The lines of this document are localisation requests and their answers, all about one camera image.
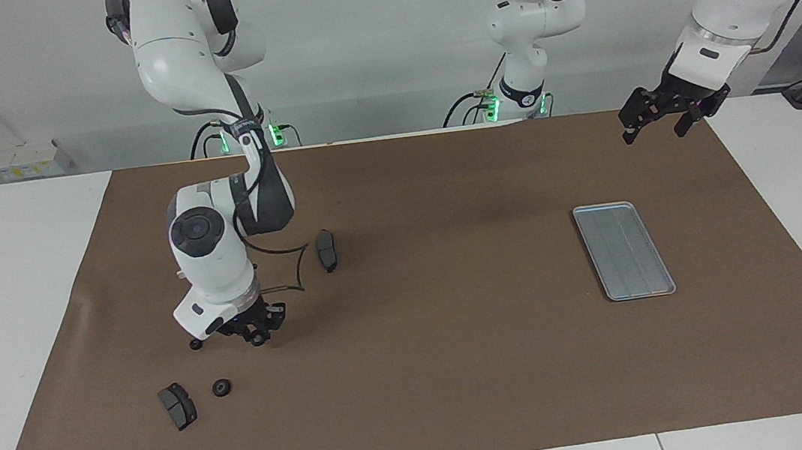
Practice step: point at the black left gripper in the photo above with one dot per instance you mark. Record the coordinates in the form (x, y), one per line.
(688, 93)

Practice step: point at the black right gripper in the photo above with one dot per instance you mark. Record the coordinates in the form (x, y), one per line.
(257, 317)

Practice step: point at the large black bearing gear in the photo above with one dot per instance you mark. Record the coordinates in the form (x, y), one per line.
(222, 387)
(259, 341)

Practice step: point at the small black bearing gear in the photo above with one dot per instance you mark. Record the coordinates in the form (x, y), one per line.
(195, 345)

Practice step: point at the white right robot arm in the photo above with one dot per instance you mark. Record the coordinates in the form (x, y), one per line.
(213, 269)

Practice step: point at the silver metal tray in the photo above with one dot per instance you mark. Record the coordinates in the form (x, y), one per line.
(623, 252)

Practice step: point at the grey brake pad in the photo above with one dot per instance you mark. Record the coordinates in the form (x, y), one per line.
(327, 250)
(177, 406)

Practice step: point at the brown paper mat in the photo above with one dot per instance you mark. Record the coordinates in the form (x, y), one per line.
(462, 361)

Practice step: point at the white adapter boxes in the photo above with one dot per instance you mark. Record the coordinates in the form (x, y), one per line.
(24, 161)

